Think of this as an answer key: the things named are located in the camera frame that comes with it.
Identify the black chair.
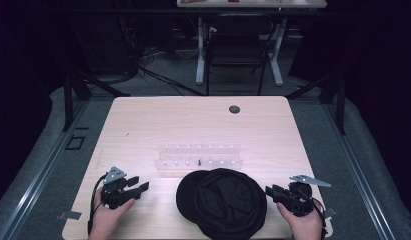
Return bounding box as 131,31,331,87
205,13,275,97

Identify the person's right hand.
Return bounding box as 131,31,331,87
276,201,324,240

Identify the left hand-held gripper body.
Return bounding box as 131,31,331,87
100,166,142,211

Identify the aluminium floor rail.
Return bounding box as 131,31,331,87
321,101,399,240
0,99,89,240

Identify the person's left hand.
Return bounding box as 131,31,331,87
88,187,136,240

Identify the black tape square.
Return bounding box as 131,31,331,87
64,134,87,151

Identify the grey tape piece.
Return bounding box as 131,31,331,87
324,206,338,221
57,210,83,221

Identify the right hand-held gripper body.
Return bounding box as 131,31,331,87
281,174,332,218

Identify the white-legged desk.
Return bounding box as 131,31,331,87
176,0,328,88

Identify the clear acrylic rack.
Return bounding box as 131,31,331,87
155,143,243,172

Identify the black metal stand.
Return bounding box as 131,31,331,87
286,70,347,136
61,19,132,133

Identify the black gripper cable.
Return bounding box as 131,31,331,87
87,173,108,236
311,196,328,238

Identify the black cap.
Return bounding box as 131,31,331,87
175,168,268,240

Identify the black floor cable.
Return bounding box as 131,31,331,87
136,65,207,97

